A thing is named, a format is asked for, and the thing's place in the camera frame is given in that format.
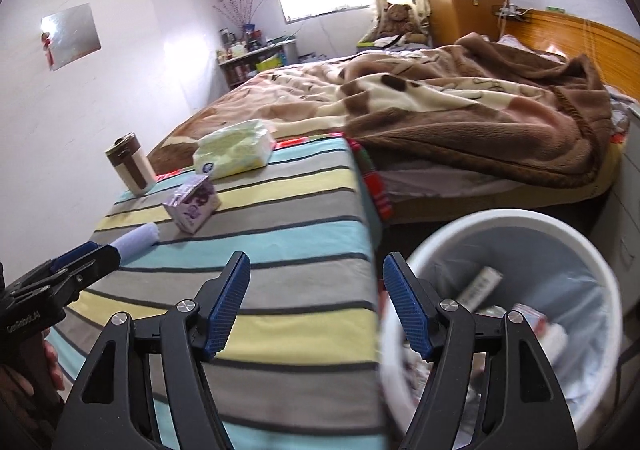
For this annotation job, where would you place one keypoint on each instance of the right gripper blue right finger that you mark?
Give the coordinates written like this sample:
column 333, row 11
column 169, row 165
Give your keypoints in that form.
column 441, row 332

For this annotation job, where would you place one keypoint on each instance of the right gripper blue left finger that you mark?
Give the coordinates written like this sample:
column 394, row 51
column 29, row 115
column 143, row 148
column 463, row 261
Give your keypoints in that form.
column 191, row 334

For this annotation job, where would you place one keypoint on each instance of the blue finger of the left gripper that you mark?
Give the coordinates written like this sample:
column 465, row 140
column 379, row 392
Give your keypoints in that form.
column 70, row 256

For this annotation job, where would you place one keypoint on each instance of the white purple long box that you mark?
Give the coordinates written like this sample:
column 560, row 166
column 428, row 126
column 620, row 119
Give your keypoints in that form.
column 479, row 289

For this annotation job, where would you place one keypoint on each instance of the red pink snack packet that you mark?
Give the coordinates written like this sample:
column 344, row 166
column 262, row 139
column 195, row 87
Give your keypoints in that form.
column 552, row 337

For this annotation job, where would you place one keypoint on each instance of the white trash bin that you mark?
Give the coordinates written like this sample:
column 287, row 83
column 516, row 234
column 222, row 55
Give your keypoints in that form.
column 501, row 331

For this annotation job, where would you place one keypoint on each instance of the person's left hand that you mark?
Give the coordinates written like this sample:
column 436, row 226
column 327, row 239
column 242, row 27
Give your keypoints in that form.
column 31, row 405

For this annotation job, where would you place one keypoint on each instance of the striped table cloth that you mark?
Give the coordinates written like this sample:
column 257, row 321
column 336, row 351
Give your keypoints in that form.
column 300, row 369

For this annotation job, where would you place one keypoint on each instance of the brown white cup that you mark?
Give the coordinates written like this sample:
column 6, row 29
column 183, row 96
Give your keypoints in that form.
column 131, row 164

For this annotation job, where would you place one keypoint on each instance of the purple milk carton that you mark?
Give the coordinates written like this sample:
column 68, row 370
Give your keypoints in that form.
column 190, row 206

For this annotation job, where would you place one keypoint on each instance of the green tissue pack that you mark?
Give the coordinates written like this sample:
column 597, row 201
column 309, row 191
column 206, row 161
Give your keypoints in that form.
column 234, row 149

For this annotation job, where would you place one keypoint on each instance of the grey drawer cabinet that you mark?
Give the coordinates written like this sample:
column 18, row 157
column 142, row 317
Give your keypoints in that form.
column 616, row 235

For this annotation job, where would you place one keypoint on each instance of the brown cream fleece blanket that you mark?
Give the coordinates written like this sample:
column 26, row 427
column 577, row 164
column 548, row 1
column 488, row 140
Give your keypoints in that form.
column 475, row 105

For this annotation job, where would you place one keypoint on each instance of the cluttered side shelf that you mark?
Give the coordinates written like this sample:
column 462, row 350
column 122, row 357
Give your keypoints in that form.
column 245, row 55

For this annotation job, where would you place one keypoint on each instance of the dried branch vase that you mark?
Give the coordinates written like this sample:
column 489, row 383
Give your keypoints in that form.
column 239, row 13

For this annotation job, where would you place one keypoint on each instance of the brown teddy bear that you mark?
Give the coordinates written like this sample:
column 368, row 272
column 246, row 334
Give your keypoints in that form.
column 399, row 26

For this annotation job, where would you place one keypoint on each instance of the wooden bed headboard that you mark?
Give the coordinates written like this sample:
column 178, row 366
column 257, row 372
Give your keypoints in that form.
column 614, row 53

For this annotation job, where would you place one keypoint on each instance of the silver wall poster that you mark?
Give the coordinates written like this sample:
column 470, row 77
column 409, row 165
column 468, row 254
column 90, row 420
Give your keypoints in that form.
column 68, row 35

